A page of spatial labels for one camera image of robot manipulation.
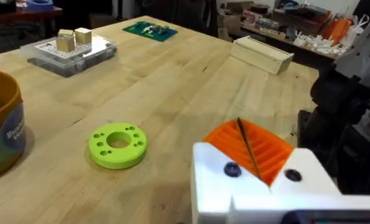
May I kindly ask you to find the brown cardboard box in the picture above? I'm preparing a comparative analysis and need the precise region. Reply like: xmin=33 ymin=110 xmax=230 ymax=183
xmin=217 ymin=14 xmax=242 ymax=42

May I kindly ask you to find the dark wooden side table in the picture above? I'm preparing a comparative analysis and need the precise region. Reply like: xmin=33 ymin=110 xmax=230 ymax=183
xmin=0 ymin=6 xmax=64 ymax=27

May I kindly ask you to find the cluttered workbench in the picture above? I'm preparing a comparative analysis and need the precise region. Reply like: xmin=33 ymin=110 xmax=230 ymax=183
xmin=240 ymin=0 xmax=370 ymax=62

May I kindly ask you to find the long pale wooden box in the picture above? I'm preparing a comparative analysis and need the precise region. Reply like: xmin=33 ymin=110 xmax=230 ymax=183
xmin=229 ymin=35 xmax=295 ymax=76

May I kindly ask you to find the green board with toy blocks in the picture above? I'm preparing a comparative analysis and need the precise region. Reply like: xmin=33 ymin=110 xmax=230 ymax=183
xmin=122 ymin=21 xmax=179 ymax=43

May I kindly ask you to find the clear plastic parts box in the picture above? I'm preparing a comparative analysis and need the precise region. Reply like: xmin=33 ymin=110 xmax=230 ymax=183
xmin=20 ymin=34 xmax=119 ymax=78

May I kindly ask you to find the left gripper white and orange left finger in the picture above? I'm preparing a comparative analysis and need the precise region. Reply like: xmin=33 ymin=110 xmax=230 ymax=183
xmin=191 ymin=118 xmax=271 ymax=224

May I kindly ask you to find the green disc with holes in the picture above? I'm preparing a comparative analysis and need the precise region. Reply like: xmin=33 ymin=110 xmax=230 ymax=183
xmin=87 ymin=122 xmax=148 ymax=170

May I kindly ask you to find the orange toy tub with label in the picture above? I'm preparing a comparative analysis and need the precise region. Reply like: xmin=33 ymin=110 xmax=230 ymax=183
xmin=0 ymin=68 xmax=27 ymax=182

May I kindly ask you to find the left gripper white and orange right finger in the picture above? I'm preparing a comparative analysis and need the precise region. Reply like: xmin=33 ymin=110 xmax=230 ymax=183
xmin=238 ymin=118 xmax=342 ymax=196

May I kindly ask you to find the blue tape roll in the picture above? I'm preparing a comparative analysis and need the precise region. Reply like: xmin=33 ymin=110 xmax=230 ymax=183
xmin=25 ymin=0 xmax=54 ymax=11

